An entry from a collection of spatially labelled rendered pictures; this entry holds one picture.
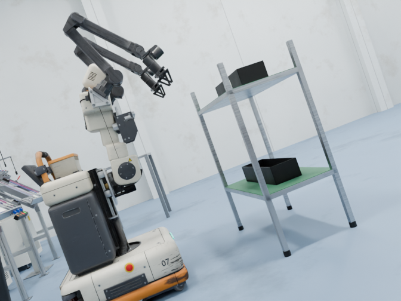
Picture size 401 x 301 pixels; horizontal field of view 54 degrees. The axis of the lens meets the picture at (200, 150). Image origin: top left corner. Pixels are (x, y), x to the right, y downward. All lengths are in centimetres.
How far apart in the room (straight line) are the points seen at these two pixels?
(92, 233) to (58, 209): 21
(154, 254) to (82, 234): 40
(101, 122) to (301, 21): 679
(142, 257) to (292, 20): 707
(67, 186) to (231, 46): 621
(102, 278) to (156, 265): 29
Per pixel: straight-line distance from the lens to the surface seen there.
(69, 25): 235
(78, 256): 227
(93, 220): 223
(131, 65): 272
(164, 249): 222
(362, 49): 893
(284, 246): 224
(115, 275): 224
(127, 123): 235
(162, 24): 789
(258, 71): 237
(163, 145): 743
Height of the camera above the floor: 76
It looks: 2 degrees down
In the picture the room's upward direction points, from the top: 20 degrees counter-clockwise
